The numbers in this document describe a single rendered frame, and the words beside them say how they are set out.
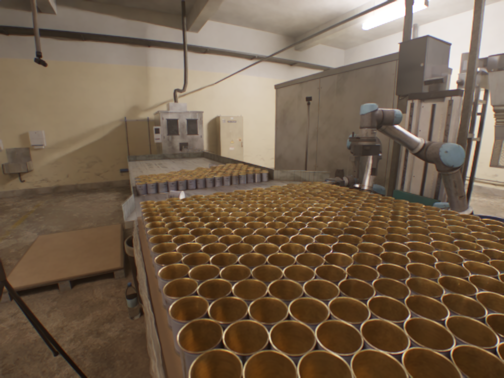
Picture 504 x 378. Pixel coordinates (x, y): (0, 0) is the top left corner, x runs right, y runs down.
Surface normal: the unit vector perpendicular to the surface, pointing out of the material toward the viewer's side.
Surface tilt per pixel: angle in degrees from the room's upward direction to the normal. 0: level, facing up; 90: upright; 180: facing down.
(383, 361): 89
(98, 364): 0
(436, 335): 90
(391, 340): 90
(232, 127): 90
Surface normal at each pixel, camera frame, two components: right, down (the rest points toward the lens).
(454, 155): 0.06, 0.11
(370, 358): -0.22, 0.20
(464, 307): -0.82, 0.13
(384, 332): -0.58, 0.18
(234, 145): 0.46, 0.21
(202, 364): 0.74, 0.13
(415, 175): -0.92, 0.09
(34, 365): 0.00, -0.97
